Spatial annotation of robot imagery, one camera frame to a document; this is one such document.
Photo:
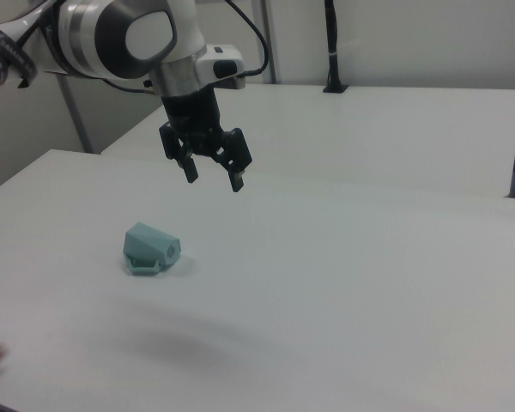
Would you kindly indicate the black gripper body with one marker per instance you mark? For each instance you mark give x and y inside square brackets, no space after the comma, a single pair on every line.
[193,116]

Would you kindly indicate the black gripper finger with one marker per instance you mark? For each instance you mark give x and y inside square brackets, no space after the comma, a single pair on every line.
[189,167]
[238,150]

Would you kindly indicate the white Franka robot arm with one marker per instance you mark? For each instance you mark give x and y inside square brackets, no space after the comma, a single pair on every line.
[111,34]

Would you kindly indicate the grey metal partition post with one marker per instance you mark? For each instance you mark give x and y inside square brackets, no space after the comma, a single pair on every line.
[271,43]

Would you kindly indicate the black camera stand pole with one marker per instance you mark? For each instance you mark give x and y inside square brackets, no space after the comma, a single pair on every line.
[332,43]

